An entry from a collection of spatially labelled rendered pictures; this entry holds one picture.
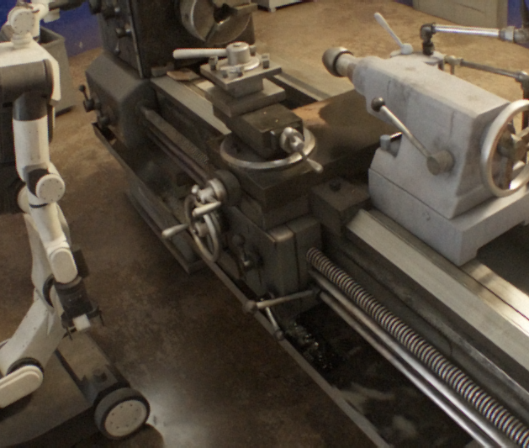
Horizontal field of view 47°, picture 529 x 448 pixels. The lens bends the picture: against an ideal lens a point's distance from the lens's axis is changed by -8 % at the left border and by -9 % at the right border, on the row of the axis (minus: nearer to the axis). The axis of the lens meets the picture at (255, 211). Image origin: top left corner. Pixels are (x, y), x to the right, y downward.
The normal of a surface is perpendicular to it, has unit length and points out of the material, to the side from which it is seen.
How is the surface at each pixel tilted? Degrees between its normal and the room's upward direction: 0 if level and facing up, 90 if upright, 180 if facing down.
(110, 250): 0
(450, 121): 82
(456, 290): 36
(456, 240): 90
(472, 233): 90
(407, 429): 0
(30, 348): 90
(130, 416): 90
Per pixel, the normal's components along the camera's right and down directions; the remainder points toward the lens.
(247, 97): -0.11, -0.82
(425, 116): -0.87, 0.23
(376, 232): -0.59, -0.45
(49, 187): 0.49, 0.42
